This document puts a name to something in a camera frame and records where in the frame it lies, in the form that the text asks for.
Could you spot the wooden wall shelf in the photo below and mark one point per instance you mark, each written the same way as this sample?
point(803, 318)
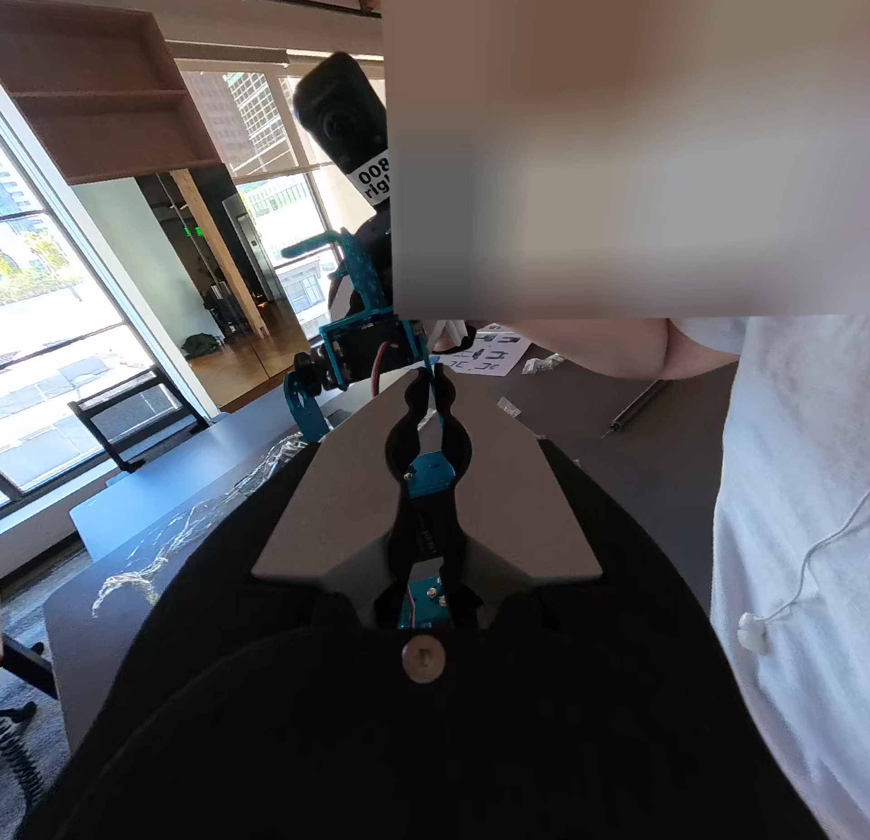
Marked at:
point(102, 58)

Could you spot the light grey desk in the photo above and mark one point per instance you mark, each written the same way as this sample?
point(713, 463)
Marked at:
point(170, 473)

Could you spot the crumpled clear plastic wrap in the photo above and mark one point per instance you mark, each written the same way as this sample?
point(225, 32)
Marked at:
point(129, 581)

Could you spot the green bag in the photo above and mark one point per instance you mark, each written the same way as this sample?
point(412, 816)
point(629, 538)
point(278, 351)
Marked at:
point(200, 347)

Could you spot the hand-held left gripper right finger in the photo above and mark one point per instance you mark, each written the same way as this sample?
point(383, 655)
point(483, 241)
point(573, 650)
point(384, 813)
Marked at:
point(530, 513)

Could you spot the person's right forearm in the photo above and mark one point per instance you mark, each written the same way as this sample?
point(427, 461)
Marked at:
point(598, 350)

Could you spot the black screwdriver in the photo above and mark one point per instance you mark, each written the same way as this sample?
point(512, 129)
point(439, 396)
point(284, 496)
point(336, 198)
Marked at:
point(639, 405)

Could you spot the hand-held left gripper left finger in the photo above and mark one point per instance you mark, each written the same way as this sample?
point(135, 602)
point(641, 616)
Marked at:
point(326, 513)

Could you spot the tall side window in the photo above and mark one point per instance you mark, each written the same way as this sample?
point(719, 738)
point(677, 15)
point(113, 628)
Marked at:
point(54, 309)

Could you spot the printed instruction sheet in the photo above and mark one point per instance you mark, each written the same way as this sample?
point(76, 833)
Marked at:
point(496, 357)

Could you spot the small clear plastic bag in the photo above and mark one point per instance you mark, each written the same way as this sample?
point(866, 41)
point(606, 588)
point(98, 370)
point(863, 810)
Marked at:
point(510, 406)
point(544, 364)

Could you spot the blue toy robot arm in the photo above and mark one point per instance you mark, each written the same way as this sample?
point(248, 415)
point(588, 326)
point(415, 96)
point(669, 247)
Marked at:
point(360, 275)

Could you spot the pale wooden post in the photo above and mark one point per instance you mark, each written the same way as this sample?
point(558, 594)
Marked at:
point(217, 241)

